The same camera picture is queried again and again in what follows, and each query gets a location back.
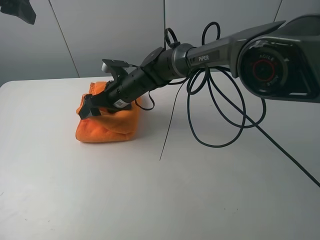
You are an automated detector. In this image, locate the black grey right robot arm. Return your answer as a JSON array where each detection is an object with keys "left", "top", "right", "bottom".
[{"left": 78, "top": 14, "right": 320, "bottom": 120}]

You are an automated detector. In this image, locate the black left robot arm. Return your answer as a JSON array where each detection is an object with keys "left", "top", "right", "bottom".
[{"left": 0, "top": 0, "right": 37, "bottom": 25}]

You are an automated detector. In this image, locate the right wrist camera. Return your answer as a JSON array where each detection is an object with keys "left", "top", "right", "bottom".
[{"left": 101, "top": 59, "right": 131, "bottom": 82}]

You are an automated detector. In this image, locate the orange terry towel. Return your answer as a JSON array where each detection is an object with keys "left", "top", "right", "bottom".
[{"left": 74, "top": 80, "right": 145, "bottom": 144}]

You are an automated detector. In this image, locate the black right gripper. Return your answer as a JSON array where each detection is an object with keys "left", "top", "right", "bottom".
[{"left": 78, "top": 91, "right": 132, "bottom": 120}]

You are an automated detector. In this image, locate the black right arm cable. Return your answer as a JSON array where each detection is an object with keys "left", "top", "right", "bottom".
[{"left": 134, "top": 21, "right": 320, "bottom": 188}]

